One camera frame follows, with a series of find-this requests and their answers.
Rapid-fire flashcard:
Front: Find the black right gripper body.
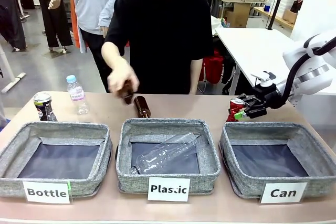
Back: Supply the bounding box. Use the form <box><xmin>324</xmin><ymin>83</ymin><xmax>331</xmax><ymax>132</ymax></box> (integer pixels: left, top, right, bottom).
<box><xmin>245</xmin><ymin>83</ymin><xmax>284</xmax><ymax>119</ymax></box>

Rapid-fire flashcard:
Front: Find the crushed red soda can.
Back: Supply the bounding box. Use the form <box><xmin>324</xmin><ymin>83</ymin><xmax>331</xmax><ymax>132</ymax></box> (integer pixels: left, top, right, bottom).
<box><xmin>226</xmin><ymin>98</ymin><xmax>246</xmax><ymax>123</ymax></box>

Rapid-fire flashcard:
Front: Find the brown glass bottle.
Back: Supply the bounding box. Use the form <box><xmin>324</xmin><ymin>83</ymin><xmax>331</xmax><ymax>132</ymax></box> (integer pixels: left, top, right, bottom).
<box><xmin>133</xmin><ymin>95</ymin><xmax>152</xmax><ymax>119</ymax></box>
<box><xmin>120</xmin><ymin>87</ymin><xmax>136</xmax><ymax>105</ymax></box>

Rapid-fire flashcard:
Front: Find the person's right forearm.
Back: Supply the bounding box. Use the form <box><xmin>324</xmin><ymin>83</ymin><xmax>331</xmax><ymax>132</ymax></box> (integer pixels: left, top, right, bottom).
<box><xmin>101</xmin><ymin>41</ymin><xmax>127</xmax><ymax>74</ymax></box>

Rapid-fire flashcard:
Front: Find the person's left forearm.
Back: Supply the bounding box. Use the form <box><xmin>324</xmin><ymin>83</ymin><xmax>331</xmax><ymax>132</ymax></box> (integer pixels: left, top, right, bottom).
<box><xmin>189</xmin><ymin>58</ymin><xmax>204</xmax><ymax>95</ymax></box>

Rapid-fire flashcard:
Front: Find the grey fabric basket labelled Can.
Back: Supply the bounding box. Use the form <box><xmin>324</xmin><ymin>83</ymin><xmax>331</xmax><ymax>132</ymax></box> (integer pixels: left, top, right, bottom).
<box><xmin>218</xmin><ymin>121</ymin><xmax>336</xmax><ymax>199</ymax></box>

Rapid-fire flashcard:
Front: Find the white Can label card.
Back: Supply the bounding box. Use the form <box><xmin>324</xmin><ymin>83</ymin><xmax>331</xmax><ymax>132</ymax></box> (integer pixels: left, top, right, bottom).
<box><xmin>259</xmin><ymin>182</ymin><xmax>308</xmax><ymax>205</ymax></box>

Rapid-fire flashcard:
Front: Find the grey fabric basket labelled Plastic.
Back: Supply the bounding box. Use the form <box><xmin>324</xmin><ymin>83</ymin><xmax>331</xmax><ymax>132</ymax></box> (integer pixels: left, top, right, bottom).
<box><xmin>115</xmin><ymin>118</ymin><xmax>222</xmax><ymax>195</ymax></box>

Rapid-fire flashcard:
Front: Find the dark crushed soda can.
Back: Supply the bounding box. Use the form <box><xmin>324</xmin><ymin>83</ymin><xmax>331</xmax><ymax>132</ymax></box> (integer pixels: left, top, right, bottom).
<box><xmin>33</xmin><ymin>92</ymin><xmax>58</xmax><ymax>123</ymax></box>

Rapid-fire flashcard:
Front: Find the grey fabric basket labelled Bottle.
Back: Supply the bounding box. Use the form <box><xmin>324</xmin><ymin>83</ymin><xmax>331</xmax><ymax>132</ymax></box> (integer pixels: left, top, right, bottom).
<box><xmin>0</xmin><ymin>121</ymin><xmax>113</xmax><ymax>199</ymax></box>

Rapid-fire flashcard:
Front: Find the person's right hand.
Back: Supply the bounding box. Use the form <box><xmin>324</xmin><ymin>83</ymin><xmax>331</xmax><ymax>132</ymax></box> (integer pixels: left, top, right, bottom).
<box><xmin>107</xmin><ymin>62</ymin><xmax>141</xmax><ymax>99</ymax></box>

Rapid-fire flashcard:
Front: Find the red bag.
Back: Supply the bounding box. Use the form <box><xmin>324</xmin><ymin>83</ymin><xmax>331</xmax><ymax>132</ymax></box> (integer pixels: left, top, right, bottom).
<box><xmin>198</xmin><ymin>50</ymin><xmax>224</xmax><ymax>85</ymax></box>

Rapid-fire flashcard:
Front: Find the white side table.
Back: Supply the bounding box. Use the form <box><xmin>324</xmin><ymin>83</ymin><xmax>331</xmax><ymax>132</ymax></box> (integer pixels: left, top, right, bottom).
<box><xmin>214</xmin><ymin>27</ymin><xmax>299</xmax><ymax>95</ymax></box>

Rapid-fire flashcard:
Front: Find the wooden workbench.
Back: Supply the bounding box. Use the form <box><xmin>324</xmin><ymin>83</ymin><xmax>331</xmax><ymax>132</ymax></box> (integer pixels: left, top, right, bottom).
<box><xmin>254</xmin><ymin>6</ymin><xmax>295</xmax><ymax>30</ymax></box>

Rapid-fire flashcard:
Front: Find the cardboard box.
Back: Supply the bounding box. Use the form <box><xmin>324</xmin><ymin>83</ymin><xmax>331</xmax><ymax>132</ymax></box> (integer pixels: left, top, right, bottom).
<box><xmin>226</xmin><ymin>3</ymin><xmax>252</xmax><ymax>28</ymax></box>

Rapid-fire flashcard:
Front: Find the large clear plastic bottle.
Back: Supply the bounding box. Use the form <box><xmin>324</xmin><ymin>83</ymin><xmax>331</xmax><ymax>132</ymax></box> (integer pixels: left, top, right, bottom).
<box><xmin>128</xmin><ymin>132</ymin><xmax>202</xmax><ymax>176</ymax></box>

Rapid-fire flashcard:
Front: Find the black stand pole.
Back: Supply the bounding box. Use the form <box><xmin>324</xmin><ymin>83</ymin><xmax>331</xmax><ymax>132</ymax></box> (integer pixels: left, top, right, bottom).
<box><xmin>266</xmin><ymin>0</ymin><xmax>290</xmax><ymax>31</ymax></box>

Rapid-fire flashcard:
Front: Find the white Plastic label card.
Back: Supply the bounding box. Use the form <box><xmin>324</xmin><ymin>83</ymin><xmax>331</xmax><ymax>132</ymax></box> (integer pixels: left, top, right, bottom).
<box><xmin>147</xmin><ymin>177</ymin><xmax>191</xmax><ymax>202</ymax></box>

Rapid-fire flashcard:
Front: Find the person's black shirt torso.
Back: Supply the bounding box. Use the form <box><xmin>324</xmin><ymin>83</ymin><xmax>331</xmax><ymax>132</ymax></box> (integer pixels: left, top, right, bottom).
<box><xmin>104</xmin><ymin>0</ymin><xmax>215</xmax><ymax>95</ymax></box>

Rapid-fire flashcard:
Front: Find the small blue-capped water bottle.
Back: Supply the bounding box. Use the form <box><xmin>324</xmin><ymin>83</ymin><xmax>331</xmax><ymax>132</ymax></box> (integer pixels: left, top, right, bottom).
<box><xmin>66</xmin><ymin>74</ymin><xmax>90</xmax><ymax>115</ymax></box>

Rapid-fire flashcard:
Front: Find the bystander in light blue shirt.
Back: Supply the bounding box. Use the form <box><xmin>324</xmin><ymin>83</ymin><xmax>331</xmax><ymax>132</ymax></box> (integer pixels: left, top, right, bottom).
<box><xmin>67</xmin><ymin>0</ymin><xmax>124</xmax><ymax>92</ymax></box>

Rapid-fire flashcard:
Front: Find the white Bottle label card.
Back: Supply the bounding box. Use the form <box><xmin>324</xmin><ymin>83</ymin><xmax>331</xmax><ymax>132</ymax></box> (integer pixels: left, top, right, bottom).
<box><xmin>22</xmin><ymin>180</ymin><xmax>72</xmax><ymax>205</ymax></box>

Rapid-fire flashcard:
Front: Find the bystander in black trousers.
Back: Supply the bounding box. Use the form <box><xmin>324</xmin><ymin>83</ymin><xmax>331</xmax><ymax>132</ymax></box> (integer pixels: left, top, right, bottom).
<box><xmin>27</xmin><ymin>0</ymin><xmax>75</xmax><ymax>53</ymax></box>

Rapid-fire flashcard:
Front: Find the white desk leg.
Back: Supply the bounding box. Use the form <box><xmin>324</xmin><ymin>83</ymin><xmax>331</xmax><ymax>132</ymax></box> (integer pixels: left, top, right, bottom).
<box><xmin>0</xmin><ymin>44</ymin><xmax>27</xmax><ymax>94</ymax></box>

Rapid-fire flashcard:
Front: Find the bystander in dark clothes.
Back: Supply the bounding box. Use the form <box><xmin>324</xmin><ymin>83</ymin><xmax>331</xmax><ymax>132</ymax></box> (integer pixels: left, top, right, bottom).
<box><xmin>0</xmin><ymin>0</ymin><xmax>27</xmax><ymax>52</ymax></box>

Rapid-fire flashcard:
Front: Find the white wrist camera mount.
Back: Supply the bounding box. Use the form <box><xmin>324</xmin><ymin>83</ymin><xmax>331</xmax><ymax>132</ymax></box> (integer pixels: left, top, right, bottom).
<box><xmin>250</xmin><ymin>71</ymin><xmax>277</xmax><ymax>89</ymax></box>

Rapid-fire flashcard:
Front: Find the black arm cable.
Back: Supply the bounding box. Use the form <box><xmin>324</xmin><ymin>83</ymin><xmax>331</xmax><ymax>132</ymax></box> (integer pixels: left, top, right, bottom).
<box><xmin>280</xmin><ymin>39</ymin><xmax>336</xmax><ymax>108</ymax></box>

